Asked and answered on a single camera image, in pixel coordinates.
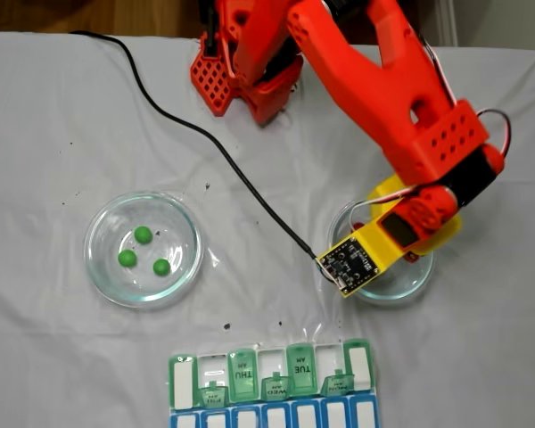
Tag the green ball pill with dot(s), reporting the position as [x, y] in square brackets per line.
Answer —
[143, 235]
[161, 267]
[127, 258]

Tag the weekly pill organizer box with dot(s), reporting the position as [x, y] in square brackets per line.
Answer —
[301, 370]

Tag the black table clamp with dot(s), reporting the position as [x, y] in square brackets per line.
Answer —
[211, 35]

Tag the white tablecloth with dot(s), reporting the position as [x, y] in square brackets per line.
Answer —
[49, 134]

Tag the camera board on yellow mount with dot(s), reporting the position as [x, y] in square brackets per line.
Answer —
[348, 263]

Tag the clear glass bowl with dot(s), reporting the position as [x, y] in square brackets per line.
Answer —
[339, 241]
[178, 214]

